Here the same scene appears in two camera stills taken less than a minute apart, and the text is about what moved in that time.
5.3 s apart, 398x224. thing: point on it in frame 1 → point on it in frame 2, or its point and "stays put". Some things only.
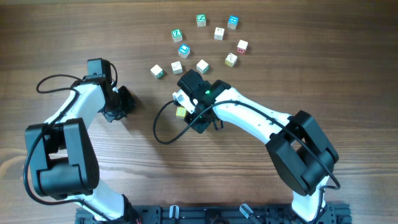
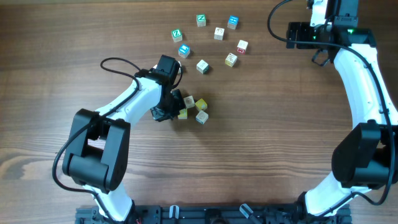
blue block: x=184 y=50 stays put
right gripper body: x=201 y=124 → x=304 y=32
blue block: x=232 y=22 stays put
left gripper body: x=122 y=102 → x=169 y=107
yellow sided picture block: x=231 y=60 stays put
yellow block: x=181 y=112 stays put
